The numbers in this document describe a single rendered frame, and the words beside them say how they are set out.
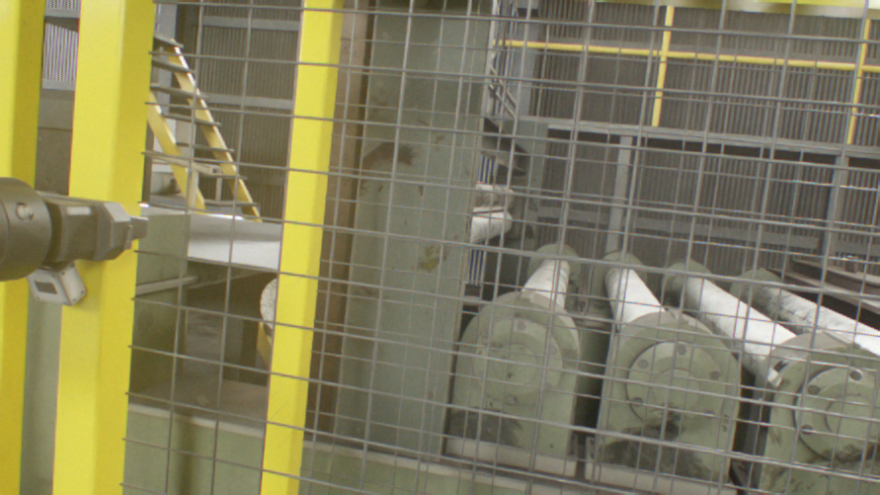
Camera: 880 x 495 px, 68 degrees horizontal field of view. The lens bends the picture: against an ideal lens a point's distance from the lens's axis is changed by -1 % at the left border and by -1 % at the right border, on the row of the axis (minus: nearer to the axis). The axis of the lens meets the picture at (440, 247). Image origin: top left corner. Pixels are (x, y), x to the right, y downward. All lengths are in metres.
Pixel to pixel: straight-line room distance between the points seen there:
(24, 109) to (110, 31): 0.41
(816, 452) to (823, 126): 9.63
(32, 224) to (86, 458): 0.27
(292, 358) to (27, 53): 0.58
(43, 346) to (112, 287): 1.23
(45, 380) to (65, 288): 1.28
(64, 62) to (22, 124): 13.13
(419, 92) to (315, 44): 0.42
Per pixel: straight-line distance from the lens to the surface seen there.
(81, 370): 0.76
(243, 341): 4.06
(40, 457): 2.05
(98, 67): 0.73
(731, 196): 10.68
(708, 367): 1.48
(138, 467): 1.87
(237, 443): 1.70
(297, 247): 1.06
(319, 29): 1.07
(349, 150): 1.48
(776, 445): 1.59
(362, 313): 1.47
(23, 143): 1.11
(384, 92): 1.46
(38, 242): 0.63
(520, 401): 1.49
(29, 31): 1.12
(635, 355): 1.49
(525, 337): 1.45
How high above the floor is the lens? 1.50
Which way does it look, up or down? 5 degrees down
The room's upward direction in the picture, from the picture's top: 6 degrees clockwise
